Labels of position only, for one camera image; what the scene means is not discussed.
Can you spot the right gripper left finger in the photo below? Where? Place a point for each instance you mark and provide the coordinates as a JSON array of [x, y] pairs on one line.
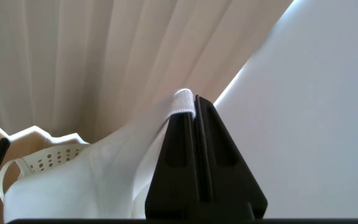
[[172, 186]]

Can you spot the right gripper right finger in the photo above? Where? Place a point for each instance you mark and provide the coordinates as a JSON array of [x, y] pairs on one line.
[[235, 193]]

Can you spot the white garment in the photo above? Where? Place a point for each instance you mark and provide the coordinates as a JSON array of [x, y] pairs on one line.
[[89, 180]]

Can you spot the white laundry basket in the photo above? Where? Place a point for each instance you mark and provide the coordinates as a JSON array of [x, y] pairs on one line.
[[70, 147]]

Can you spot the beige curtain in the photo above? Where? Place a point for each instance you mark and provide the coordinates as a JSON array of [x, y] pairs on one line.
[[104, 46]]

